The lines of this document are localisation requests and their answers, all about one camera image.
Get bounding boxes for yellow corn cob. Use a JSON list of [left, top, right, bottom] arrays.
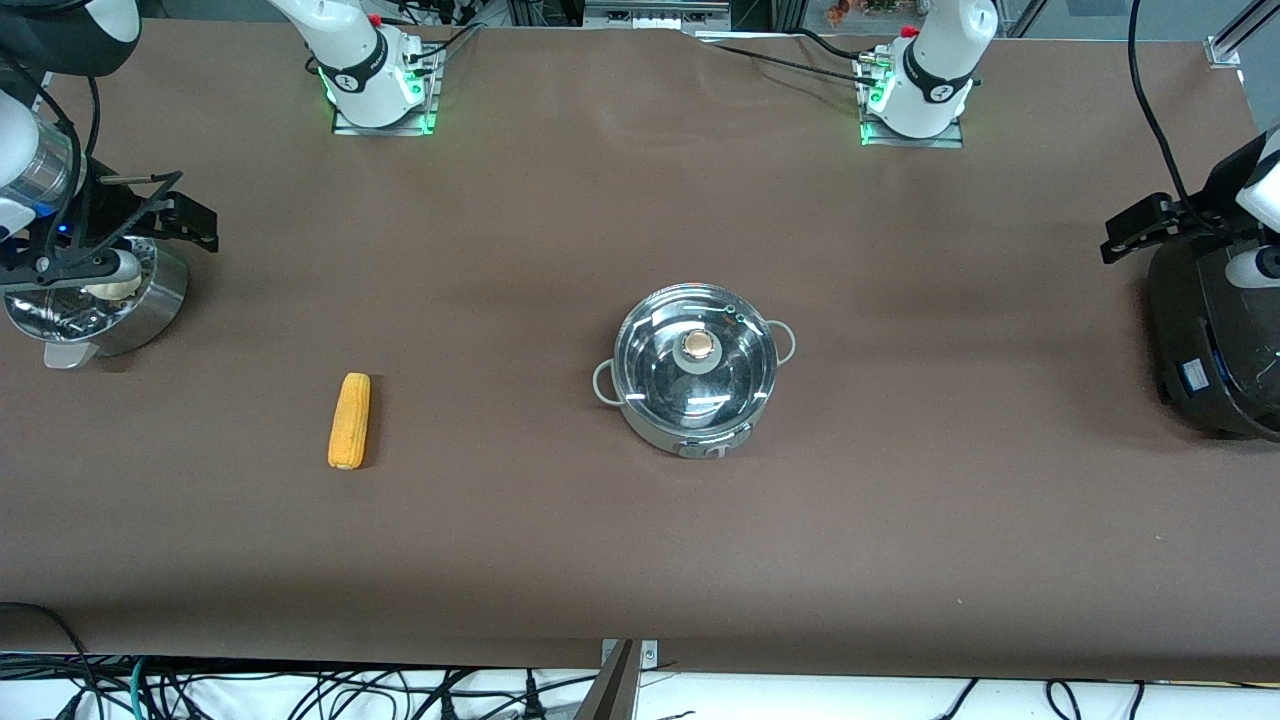
[[327, 372, 373, 471]]

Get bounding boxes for round glass pot lid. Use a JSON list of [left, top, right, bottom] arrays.
[[613, 285, 779, 433]]

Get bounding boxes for shiny steel steamer pot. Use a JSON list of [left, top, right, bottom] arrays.
[[5, 235, 190, 371]]

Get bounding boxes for black rice cooker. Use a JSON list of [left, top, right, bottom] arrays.
[[1147, 235, 1280, 443]]

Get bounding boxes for dark metal bar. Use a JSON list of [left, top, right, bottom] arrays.
[[574, 640, 641, 720]]

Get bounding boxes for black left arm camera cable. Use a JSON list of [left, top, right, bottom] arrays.
[[1127, 0, 1217, 216]]

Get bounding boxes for aluminium profile rail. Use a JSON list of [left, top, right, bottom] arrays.
[[1205, 0, 1280, 67]]

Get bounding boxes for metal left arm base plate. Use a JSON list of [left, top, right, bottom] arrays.
[[858, 55, 965, 149]]

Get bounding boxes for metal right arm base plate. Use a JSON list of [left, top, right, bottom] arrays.
[[331, 45, 442, 136]]

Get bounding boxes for black right base cable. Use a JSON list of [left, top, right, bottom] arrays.
[[400, 20, 487, 67]]

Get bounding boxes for black table cable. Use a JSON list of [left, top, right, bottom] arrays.
[[790, 27, 877, 64], [698, 40, 883, 91]]

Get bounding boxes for black looped cable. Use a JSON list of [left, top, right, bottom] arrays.
[[0, 600, 97, 720]]

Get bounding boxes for teal cable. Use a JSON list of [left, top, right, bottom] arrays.
[[124, 655, 153, 720]]

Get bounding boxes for grey metal equipment frame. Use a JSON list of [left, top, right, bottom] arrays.
[[584, 0, 732, 30]]

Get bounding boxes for grey steel pot with handles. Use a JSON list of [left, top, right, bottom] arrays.
[[592, 283, 798, 461]]

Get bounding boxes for metal mounting bracket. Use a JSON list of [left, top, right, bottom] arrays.
[[600, 638, 660, 673]]

